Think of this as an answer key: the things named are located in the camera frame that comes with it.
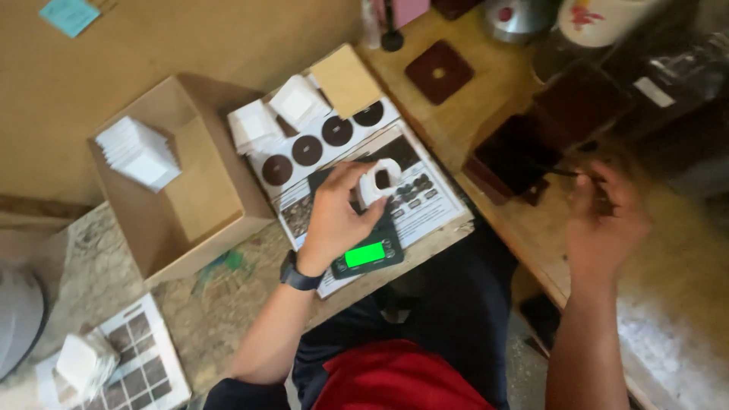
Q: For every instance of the person's left hand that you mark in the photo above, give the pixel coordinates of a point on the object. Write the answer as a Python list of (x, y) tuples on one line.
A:
[(333, 219)]

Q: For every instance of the person's right hand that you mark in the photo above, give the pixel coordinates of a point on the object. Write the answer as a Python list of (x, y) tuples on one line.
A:
[(603, 228)]

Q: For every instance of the person's right fingers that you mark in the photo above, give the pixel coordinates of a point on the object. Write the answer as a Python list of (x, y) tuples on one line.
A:
[(595, 182)]

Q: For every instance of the small dark scoop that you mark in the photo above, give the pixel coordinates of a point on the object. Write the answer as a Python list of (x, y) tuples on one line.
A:
[(575, 173)]

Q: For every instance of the white paper filter bag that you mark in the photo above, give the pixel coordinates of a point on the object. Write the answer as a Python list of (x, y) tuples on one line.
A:
[(379, 181)]

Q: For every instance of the dark brown wooden box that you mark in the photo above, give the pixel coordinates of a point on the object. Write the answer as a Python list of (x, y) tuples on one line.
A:
[(512, 159), (581, 102)]

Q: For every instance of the dark plastic bag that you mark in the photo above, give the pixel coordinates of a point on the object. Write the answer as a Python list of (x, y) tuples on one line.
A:
[(672, 79)]

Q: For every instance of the white printed jar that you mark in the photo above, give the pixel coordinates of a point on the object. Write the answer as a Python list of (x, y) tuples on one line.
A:
[(603, 20)]

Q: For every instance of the printed brochure sheet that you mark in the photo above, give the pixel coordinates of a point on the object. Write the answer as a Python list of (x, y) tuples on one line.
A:
[(416, 193)]

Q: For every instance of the silver metal kettle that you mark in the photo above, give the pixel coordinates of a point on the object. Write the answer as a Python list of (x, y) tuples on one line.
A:
[(512, 20)]

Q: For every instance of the dark red square coaster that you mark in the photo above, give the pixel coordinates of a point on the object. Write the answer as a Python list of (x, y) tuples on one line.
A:
[(439, 72)]

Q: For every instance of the person's dark trousers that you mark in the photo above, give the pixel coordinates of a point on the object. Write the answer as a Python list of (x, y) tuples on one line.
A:
[(433, 319)]

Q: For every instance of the black digital scale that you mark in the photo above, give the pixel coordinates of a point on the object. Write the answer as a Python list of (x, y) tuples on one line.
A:
[(364, 250)]

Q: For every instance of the black round-based stand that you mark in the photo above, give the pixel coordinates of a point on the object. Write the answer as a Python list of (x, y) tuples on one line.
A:
[(392, 31)]

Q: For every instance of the pink box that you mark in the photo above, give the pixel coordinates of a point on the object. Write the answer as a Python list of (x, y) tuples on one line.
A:
[(407, 11)]

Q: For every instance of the tan cardboard square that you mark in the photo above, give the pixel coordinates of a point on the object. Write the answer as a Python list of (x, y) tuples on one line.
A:
[(346, 79)]

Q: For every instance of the printed sheet with dark circles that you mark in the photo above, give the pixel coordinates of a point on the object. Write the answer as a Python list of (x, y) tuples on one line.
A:
[(324, 142)]

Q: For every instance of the person's red shirt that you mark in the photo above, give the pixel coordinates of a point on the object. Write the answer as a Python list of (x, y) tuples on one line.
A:
[(398, 378)]

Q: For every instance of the white filter bag pile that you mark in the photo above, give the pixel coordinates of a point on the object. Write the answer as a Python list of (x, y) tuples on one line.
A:
[(255, 126), (299, 102)]

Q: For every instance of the black wristwatch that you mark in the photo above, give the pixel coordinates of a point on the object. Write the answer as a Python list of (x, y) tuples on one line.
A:
[(297, 276)]

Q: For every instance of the brown cardboard box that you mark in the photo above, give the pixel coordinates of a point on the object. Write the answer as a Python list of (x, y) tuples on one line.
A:
[(182, 176)]

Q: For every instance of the stack of white filter bags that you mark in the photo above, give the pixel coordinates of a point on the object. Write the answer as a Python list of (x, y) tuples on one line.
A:
[(139, 152)]

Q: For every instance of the printed sheet with brown squares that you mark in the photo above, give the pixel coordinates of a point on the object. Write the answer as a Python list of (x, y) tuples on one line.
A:
[(136, 364)]

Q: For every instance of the clear pack of white bags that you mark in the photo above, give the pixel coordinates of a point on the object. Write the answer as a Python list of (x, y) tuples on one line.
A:
[(85, 361)]

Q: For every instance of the blue sticky note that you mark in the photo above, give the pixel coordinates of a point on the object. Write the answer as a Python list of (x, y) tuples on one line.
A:
[(69, 15)]

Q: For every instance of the grey round object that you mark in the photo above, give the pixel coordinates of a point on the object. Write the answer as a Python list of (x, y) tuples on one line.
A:
[(20, 322)]

